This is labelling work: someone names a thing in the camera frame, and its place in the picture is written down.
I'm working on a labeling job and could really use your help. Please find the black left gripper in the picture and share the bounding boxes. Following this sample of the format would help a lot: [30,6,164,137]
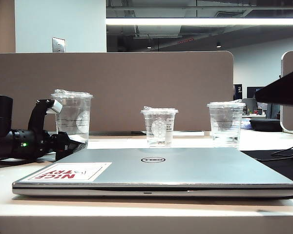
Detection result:
[50,131,87,160]

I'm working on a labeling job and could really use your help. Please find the large clear plastic lidded cup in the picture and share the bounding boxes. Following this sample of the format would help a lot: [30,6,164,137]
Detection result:
[50,89,95,150]

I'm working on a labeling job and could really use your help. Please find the small clear plastic labelled cup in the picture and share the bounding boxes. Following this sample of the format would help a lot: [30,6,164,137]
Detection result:
[140,106,179,148]

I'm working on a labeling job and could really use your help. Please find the silver Dell laptop with sticker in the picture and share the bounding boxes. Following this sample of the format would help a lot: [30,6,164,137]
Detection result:
[11,147,293,197]

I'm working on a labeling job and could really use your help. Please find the medium clear plastic lidded cup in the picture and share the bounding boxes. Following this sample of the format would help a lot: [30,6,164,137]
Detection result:
[206,98,247,149]

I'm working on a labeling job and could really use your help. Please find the wide brown desk partition panel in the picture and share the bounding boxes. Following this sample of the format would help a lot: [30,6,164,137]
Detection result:
[0,50,234,134]

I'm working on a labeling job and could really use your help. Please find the long ceiling light strip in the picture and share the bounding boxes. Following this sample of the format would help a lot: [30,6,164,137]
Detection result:
[105,17,293,26]

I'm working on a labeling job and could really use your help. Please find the dark sign with numeral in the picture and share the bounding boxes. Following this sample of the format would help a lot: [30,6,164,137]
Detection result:
[233,84,244,101]

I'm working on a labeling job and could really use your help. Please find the background computer monitor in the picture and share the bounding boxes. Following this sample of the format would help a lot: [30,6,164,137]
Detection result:
[246,86,269,110]

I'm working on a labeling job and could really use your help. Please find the black desk mat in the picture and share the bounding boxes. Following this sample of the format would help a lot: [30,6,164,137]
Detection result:
[241,149,293,171]

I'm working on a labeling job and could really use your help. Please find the black beanbag seat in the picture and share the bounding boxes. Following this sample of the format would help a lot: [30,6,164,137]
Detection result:
[249,117,282,133]

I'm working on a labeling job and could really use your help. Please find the desk cable slot cover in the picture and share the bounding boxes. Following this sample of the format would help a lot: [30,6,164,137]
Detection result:
[89,131,147,136]

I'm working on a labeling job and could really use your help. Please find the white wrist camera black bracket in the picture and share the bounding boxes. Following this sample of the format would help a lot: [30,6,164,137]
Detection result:
[29,98,63,134]

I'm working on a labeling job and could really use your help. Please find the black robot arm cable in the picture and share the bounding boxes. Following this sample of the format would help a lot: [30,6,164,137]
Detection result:
[0,157,46,166]

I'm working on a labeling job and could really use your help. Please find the steel wall switch plate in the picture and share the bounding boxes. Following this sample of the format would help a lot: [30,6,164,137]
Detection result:
[52,37,66,53]

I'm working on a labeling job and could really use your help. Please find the thin black cable on mat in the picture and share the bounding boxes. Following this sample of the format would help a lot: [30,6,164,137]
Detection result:
[272,140,293,158]

